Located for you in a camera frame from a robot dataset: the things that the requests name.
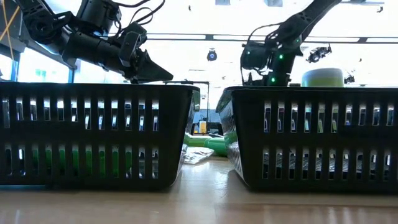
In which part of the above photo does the overhead rig bar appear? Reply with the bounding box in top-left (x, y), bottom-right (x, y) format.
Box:
top-left (146, 32), bottom-right (398, 44)

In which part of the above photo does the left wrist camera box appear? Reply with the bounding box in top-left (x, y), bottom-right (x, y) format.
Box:
top-left (75, 0), bottom-right (123, 35)

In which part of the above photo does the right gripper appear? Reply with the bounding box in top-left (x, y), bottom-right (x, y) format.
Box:
top-left (241, 42), bottom-right (295, 87)

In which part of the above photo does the black slotted plastic basket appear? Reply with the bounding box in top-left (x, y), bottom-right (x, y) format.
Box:
top-left (215, 86), bottom-right (398, 194)
top-left (0, 82), bottom-right (201, 190)

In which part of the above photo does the small black mounted camera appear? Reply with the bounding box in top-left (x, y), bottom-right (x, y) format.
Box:
top-left (307, 45), bottom-right (333, 64)

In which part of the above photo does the green wipes canister white lid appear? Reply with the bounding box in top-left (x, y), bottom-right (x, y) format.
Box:
top-left (300, 67), bottom-right (345, 88)

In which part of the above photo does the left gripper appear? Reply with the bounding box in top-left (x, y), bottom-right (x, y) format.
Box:
top-left (63, 22), bottom-right (174, 83)

